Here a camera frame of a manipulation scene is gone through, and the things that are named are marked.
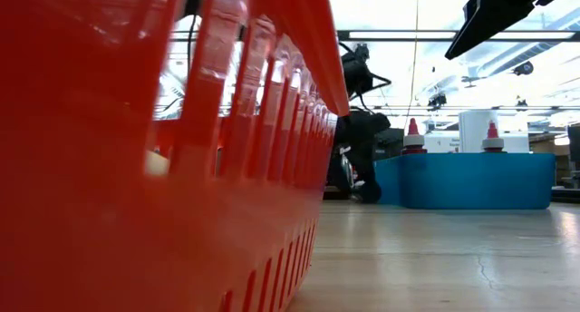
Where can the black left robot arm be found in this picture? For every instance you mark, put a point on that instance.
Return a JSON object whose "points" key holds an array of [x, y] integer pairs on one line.
{"points": [[355, 74]]}

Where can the red plastic basket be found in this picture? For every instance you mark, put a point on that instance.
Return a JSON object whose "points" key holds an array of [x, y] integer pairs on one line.
{"points": [[90, 212]]}

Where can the black aluminium table frame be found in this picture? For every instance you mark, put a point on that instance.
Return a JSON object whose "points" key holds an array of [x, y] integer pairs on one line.
{"points": [[566, 195]]}

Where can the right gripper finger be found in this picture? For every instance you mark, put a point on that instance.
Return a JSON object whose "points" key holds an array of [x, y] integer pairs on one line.
{"points": [[498, 8]]}

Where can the small black hanging device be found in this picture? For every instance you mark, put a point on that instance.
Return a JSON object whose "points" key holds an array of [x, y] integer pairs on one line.
{"points": [[523, 68]]}

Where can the white cylindrical container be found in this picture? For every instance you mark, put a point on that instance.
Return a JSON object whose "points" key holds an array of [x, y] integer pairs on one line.
{"points": [[476, 126]]}

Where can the black equipment box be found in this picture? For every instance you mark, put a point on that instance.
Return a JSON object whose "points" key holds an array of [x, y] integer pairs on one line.
{"points": [[392, 144]]}

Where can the teal plastic bin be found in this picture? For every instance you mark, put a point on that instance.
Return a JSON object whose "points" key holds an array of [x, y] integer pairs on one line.
{"points": [[471, 180]]}

